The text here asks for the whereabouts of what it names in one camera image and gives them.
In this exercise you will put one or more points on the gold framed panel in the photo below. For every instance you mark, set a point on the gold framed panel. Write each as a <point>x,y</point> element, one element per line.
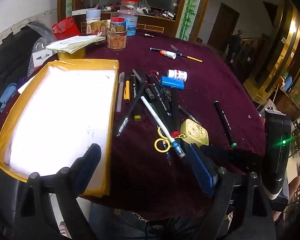
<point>277,55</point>

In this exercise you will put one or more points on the small white stick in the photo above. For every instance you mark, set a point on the small white stick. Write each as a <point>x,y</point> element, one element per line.
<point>148,34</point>

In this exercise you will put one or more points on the black tube with red cap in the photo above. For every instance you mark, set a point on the black tube with red cap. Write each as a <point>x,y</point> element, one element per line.
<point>175,110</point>

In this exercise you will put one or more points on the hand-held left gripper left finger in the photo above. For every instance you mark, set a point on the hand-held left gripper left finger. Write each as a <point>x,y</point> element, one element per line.
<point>88,162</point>

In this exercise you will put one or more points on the blue battery pack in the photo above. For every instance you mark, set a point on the blue battery pack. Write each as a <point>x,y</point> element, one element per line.
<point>172,82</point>

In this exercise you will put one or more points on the black pen with blue end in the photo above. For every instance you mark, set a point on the black pen with blue end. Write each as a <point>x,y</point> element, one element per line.
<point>155,49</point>

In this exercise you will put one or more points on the small green sharpener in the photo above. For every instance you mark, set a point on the small green sharpener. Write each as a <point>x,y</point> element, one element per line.
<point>137,118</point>

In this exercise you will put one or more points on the white paper sheet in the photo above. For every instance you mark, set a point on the white paper sheet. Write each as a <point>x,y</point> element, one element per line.
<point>25,87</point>

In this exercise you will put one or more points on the yellow taped cardboard box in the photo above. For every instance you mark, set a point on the yellow taped cardboard box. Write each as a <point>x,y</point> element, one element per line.
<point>65,110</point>

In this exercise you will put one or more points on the yellow tape roll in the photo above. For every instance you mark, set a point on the yellow tape roll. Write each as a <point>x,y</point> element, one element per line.
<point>71,55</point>

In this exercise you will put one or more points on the black art marker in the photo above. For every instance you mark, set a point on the black art marker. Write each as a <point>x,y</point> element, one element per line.
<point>140,80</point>
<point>134,90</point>
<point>165,97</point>
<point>158,95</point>

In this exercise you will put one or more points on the brown printed carton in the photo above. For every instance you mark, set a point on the brown printed carton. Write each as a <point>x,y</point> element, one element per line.
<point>97,28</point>

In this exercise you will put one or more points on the blue cloth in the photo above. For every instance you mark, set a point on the blue cloth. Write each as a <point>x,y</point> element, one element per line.
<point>7,95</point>

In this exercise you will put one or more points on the red plastic bag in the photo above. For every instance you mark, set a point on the red plastic bag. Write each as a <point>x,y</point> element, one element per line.
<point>65,28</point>

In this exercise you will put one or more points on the black leather chair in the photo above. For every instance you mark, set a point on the black leather chair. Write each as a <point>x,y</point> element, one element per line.
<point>7,55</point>

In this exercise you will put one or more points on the white card package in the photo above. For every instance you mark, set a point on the white card package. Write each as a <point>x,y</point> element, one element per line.
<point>41,57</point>

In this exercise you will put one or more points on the brown wooden door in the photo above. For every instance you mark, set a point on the brown wooden door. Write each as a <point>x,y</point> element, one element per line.
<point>222,27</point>

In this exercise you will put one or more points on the person's right forearm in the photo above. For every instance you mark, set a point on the person's right forearm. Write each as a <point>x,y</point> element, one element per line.
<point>294,187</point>

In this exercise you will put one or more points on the small clear plastic piece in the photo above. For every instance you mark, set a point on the small clear plastic piece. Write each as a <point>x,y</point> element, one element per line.
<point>174,47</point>

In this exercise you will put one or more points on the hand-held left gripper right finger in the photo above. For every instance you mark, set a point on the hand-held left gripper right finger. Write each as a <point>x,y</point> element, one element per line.
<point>201,172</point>

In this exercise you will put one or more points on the stack of papers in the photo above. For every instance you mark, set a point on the stack of papers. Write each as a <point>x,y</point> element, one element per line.
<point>75,43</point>

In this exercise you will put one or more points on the black gel pen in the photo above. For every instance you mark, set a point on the black gel pen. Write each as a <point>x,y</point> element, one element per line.
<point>187,113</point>
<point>128,115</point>

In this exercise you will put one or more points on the yellow cartoon tin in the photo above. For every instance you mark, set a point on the yellow cartoon tin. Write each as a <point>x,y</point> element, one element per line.
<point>193,132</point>

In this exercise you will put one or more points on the black marker with green cap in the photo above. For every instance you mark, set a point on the black marker with green cap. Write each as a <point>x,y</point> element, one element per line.
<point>225,125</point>

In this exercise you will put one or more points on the small jar with red lid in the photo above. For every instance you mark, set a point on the small jar with red lid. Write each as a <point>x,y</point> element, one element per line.
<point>117,36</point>

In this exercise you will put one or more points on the large clear jar red lid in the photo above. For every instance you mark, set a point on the large clear jar red lid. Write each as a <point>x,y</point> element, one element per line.
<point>128,12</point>

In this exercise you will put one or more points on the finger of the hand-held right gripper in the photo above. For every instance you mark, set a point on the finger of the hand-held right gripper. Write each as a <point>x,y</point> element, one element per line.
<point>240,158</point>

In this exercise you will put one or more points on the person's legs in jeans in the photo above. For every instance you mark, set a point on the person's legs in jeans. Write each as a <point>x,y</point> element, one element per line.
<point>110,220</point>

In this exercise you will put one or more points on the stacked blue and white cups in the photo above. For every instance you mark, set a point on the stacked blue and white cups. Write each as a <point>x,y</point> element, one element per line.
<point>93,16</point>

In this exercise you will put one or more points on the white pill bottle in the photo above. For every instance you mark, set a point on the white pill bottle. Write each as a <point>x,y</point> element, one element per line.
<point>177,75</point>

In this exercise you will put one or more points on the white glue tube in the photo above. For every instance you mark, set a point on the white glue tube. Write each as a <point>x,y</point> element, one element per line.
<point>168,54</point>

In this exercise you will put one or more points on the wooden glass cabinet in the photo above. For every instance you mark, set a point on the wooden glass cabinet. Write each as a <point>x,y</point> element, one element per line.
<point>165,20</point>

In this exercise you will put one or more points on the clear plastic bag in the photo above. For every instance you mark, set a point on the clear plastic bag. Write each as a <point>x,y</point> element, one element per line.
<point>38,37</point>

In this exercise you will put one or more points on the purple cloth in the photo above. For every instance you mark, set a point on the purple cloth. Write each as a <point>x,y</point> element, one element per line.
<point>25,81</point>

